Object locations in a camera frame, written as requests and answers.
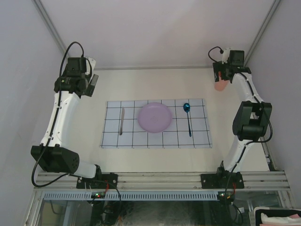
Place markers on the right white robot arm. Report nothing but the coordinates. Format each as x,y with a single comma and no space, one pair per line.
252,119

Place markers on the pink plastic cup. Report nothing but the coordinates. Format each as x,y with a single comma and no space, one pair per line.
221,85

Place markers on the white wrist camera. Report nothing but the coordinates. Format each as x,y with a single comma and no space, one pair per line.
225,55
91,63

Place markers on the blue metallic spoon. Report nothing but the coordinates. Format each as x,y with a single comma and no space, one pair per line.
186,108

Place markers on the blue slotted cable duct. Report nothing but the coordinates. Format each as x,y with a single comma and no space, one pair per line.
133,196

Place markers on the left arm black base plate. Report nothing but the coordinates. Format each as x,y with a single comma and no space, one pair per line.
108,180

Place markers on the purple plastic plate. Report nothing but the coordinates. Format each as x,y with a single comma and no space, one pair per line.
154,118

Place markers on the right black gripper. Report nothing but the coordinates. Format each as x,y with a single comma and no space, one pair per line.
217,66

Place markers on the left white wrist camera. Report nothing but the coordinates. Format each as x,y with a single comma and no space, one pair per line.
91,63

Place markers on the grey bin with cloths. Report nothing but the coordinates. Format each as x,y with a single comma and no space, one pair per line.
266,216

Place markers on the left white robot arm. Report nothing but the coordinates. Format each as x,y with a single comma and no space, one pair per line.
54,154

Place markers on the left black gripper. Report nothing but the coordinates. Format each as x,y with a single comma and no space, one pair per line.
88,92

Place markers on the aluminium front frame rail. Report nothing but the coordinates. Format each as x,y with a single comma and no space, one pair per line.
192,181

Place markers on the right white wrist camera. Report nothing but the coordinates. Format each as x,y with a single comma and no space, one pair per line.
225,55

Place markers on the silver table knife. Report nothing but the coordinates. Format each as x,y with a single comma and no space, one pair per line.
121,121

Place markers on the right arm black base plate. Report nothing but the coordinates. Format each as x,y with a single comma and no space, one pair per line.
229,181

